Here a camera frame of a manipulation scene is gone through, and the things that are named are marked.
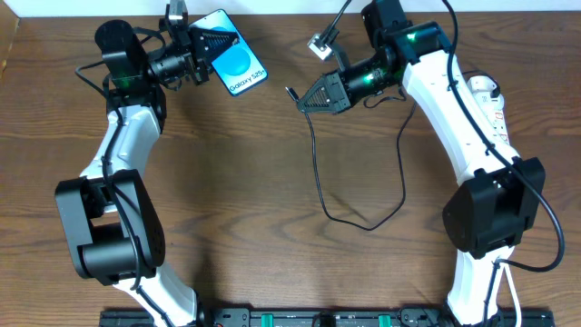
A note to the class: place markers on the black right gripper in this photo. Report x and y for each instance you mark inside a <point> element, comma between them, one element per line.
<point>340,89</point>

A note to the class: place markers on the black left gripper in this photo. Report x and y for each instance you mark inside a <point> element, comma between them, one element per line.
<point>198,54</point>

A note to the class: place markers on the blue Galaxy smartphone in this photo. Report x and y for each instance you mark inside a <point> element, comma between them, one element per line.
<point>238,68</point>

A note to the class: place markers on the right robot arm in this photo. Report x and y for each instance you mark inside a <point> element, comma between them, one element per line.
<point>498,192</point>

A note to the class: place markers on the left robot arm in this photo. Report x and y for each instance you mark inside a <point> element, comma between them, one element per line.
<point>113,232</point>

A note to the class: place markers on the white power strip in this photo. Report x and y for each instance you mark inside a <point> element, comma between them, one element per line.
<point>497,118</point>

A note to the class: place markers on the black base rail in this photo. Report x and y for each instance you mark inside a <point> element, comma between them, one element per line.
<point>408,316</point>

